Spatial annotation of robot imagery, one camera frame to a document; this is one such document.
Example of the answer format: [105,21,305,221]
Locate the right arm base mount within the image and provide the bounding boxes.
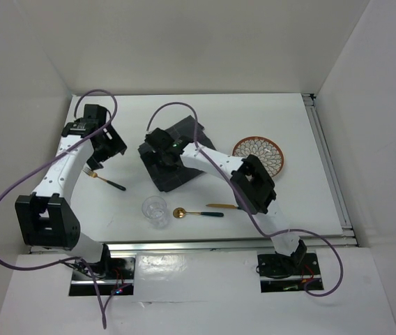
[255,253,324,293]

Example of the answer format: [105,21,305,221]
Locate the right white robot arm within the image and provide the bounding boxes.
[139,128,307,274]

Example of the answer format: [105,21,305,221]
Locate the clear drinking glass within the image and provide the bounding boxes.
[142,196,168,229]

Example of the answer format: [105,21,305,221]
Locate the floral patterned plate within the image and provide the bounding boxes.
[232,136,284,178]

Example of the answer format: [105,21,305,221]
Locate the aluminium rail frame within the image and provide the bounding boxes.
[29,92,358,254]

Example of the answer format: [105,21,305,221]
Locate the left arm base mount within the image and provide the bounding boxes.
[68,256,136,297]

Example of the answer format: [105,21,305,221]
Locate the gold knife green handle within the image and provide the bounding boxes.
[206,203,241,210]

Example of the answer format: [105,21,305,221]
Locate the gold fork green handle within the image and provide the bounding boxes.
[82,167,126,191]

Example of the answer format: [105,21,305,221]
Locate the dark grey checked cloth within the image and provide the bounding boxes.
[138,116,215,193]

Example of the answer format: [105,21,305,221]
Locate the gold spoon green handle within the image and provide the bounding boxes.
[173,207,224,218]

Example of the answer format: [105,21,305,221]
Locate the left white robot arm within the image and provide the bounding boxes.
[15,104,127,278]

